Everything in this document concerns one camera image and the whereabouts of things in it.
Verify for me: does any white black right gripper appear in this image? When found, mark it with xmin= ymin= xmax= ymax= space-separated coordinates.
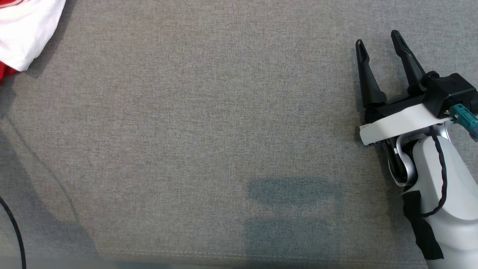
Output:
xmin=355 ymin=30 xmax=454 ymax=146

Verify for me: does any red white Bulls jersey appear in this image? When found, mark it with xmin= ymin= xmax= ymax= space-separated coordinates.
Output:
xmin=0 ymin=0 xmax=67 ymax=82

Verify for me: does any right camera cable teal plug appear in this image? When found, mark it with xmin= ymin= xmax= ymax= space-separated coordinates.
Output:
xmin=449 ymin=104 xmax=478 ymax=142

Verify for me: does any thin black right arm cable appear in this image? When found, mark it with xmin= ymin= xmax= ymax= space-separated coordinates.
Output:
xmin=420 ymin=127 xmax=448 ymax=218

